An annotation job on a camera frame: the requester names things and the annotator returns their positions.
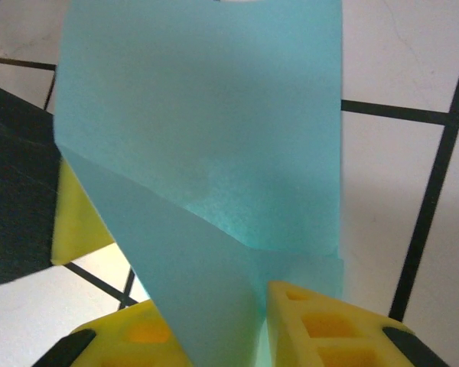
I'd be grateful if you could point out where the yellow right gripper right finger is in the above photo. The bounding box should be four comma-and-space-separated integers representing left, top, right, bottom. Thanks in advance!
265, 281, 451, 367

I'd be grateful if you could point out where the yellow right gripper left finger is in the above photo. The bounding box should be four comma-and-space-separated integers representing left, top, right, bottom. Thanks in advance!
34, 299, 194, 367

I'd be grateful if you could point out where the light blue paper sheet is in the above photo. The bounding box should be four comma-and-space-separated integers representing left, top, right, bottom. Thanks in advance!
54, 0, 345, 367

